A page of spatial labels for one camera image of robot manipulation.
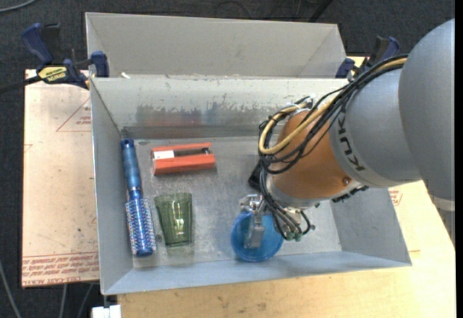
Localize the green clear plastic cup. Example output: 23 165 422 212
153 192 194 249

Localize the brown cardboard board red print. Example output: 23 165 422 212
21 69 101 288

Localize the orange stapler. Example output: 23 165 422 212
150 142 217 176

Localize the blue round hairbrush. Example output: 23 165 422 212
120 138 158 258

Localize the blue plastic bowl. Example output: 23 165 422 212
230 210 285 262

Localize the grey metal bin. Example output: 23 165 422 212
85 12 412 296

